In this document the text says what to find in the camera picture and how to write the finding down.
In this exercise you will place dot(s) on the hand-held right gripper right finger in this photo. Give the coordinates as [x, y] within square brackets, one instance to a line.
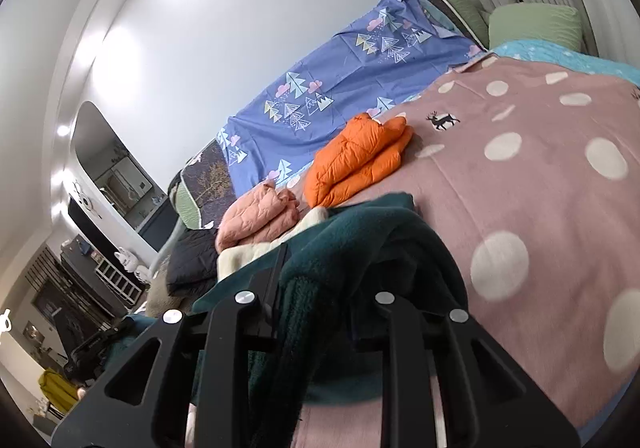
[400, 353]

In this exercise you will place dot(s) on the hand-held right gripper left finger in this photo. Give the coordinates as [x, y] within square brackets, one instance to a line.
[225, 343]

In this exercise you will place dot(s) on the dark green fleece-lined jacket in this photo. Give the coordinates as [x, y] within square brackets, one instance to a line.
[350, 248]

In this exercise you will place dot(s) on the yellow cloth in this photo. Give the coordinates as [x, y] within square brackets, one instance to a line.
[55, 388]

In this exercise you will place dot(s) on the dark shelf unit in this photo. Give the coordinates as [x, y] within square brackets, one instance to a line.
[70, 298]

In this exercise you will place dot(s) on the white ladder rack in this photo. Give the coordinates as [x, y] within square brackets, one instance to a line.
[117, 280]

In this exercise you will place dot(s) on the brown fleece cloth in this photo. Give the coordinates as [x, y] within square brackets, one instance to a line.
[157, 298]

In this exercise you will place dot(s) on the black quilted jacket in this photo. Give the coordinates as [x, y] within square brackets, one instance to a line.
[192, 258]

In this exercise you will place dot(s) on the white cat figurine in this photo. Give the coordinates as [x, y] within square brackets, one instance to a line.
[131, 264]

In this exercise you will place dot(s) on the grey curved armrest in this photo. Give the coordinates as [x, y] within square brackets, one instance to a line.
[167, 248]

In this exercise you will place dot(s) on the pink puffer jacket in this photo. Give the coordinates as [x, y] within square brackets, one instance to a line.
[255, 218]

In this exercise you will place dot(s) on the dark grey cabinet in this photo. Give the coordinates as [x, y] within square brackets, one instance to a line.
[157, 225]

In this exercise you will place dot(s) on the green leaf-pattern pillow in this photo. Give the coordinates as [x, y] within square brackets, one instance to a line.
[185, 210]

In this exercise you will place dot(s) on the orange puffer jacket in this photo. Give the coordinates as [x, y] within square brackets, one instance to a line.
[355, 158]

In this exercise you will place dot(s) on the pink polka-dot blanket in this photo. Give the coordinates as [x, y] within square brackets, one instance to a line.
[525, 188]

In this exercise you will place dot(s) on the blue tree-print sheet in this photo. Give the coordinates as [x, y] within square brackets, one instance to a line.
[330, 78]

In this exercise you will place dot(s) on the light blue sheet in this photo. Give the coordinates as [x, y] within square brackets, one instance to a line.
[550, 53]

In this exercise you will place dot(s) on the small green pillow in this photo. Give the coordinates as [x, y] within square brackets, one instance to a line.
[465, 11]

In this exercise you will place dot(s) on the large green pillow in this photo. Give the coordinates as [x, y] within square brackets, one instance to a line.
[535, 26]

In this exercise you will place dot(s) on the black wall panel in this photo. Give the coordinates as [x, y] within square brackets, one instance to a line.
[95, 228]

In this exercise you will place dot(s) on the white wall decoration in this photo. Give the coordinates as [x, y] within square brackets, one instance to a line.
[85, 200]

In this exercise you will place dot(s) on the mirrored wall cabinet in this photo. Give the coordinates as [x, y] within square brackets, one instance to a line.
[125, 183]

